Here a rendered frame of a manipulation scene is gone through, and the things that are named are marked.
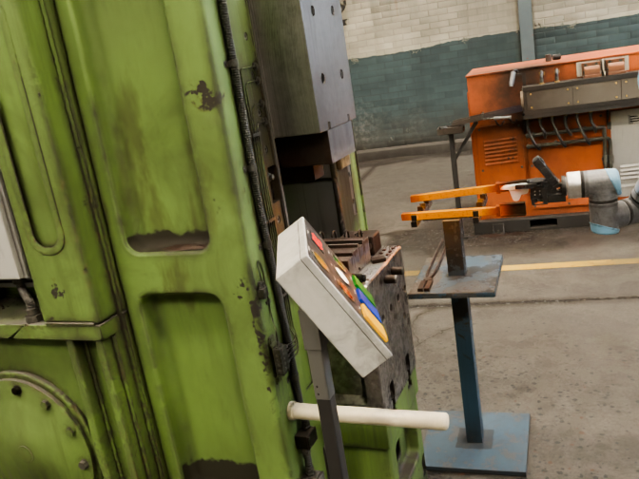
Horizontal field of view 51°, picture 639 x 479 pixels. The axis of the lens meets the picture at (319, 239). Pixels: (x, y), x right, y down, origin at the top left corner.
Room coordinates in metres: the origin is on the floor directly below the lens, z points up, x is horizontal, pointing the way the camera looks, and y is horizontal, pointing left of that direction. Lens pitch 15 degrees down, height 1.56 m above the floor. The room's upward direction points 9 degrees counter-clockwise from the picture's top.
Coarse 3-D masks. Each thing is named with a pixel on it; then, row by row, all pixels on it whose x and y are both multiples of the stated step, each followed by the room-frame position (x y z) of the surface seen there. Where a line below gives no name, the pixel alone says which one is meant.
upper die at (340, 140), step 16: (336, 128) 1.93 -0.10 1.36; (352, 128) 2.05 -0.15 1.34; (288, 144) 1.92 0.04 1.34; (304, 144) 1.90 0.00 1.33; (320, 144) 1.88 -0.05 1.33; (336, 144) 1.91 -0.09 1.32; (352, 144) 2.03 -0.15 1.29; (288, 160) 1.92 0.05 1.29; (304, 160) 1.90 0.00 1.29; (320, 160) 1.88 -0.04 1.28; (336, 160) 1.89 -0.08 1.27
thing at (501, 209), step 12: (504, 204) 2.13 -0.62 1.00; (516, 204) 2.12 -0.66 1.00; (408, 216) 2.25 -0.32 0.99; (420, 216) 2.23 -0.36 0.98; (432, 216) 2.22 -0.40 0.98; (444, 216) 2.20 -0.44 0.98; (456, 216) 2.19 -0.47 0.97; (468, 216) 2.17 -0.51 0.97; (504, 216) 2.13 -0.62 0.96; (516, 216) 2.12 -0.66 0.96
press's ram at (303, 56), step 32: (256, 0) 1.87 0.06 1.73; (288, 0) 1.83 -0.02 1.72; (320, 0) 1.95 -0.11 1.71; (256, 32) 1.88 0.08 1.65; (288, 32) 1.84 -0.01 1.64; (320, 32) 1.92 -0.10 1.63; (288, 64) 1.85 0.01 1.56; (320, 64) 1.89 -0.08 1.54; (288, 96) 1.85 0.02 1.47; (320, 96) 1.86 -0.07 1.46; (352, 96) 2.08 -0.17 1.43; (288, 128) 1.86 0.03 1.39; (320, 128) 1.83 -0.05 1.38
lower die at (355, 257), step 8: (328, 240) 2.05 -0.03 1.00; (336, 240) 2.03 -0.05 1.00; (368, 240) 2.05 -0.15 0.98; (336, 248) 1.98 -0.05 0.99; (344, 248) 1.97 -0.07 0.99; (352, 248) 1.95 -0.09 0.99; (360, 248) 1.98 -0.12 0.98; (368, 248) 2.04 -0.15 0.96; (344, 256) 1.92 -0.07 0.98; (352, 256) 1.91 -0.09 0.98; (360, 256) 1.97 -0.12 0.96; (368, 256) 2.03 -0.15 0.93; (344, 264) 1.87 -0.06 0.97; (352, 264) 1.90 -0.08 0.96; (360, 264) 1.96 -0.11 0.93; (352, 272) 1.89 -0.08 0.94
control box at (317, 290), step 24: (288, 240) 1.45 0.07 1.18; (312, 240) 1.42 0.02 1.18; (288, 264) 1.27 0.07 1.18; (312, 264) 1.24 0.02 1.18; (336, 264) 1.47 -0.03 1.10; (288, 288) 1.24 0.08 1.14; (312, 288) 1.24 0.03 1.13; (336, 288) 1.25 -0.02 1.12; (312, 312) 1.24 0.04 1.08; (336, 312) 1.24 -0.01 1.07; (360, 312) 1.29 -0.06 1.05; (336, 336) 1.24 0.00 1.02; (360, 336) 1.24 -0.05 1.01; (360, 360) 1.24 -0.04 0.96; (384, 360) 1.24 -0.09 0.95
